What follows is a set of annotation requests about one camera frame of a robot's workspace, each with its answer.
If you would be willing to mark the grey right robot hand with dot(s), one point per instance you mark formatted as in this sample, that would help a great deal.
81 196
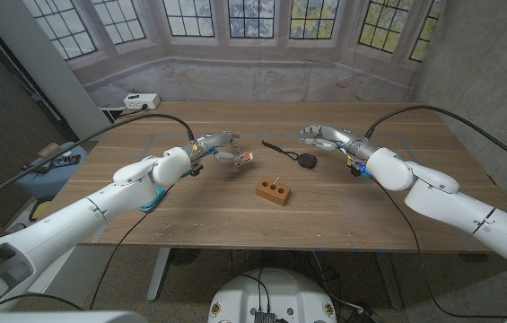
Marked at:
343 138

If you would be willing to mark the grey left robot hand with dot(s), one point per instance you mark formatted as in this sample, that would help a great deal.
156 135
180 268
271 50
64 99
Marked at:
212 143

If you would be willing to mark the small red white matchbox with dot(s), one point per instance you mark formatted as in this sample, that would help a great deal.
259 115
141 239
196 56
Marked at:
247 157

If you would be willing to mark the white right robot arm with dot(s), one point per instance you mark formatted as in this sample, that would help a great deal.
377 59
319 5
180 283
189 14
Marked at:
459 206

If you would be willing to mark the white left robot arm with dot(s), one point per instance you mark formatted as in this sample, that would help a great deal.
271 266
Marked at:
78 220

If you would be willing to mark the brown wooden block with holes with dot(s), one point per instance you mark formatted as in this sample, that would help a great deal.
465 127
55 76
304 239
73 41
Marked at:
273 192

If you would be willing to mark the wooden matchstick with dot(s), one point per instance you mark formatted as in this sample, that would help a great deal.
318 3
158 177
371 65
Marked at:
276 180

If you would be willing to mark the printed window backdrop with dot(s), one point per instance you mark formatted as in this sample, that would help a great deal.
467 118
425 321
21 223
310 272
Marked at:
253 81

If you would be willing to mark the teal handheld calculator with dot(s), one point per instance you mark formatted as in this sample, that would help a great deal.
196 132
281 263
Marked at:
156 203

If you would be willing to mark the white power strip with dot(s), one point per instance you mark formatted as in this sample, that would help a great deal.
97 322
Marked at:
142 101

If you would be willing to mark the black floor fan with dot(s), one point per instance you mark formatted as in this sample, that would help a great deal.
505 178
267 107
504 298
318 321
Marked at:
183 256

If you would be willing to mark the grey metal table leg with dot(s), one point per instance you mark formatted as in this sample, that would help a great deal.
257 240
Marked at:
387 278
159 273

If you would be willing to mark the small white gadget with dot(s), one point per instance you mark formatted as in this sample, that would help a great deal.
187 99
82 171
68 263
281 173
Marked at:
65 153

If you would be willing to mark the black remote control with buttons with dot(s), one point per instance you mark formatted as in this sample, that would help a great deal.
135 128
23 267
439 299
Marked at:
65 161

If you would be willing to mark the beige twine roll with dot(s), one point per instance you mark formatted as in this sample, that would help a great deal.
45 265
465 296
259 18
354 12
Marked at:
49 150

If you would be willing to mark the white robot torso base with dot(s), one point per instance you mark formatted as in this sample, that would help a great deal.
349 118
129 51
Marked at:
273 296

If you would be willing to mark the blue padded stool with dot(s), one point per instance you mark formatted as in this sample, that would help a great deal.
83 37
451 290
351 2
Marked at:
51 181

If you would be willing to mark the slim black remote control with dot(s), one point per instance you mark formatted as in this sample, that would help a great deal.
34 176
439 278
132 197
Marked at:
33 168

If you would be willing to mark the yellow round object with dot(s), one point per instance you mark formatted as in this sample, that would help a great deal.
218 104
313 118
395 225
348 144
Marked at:
40 210

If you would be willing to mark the white robot body edge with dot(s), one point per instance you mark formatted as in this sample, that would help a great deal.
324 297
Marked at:
55 317

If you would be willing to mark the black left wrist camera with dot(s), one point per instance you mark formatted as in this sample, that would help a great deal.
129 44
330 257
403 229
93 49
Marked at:
196 169

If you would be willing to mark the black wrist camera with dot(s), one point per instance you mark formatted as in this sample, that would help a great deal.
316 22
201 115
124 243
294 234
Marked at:
196 169
356 169

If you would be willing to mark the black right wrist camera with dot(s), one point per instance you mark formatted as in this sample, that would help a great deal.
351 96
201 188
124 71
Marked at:
356 169

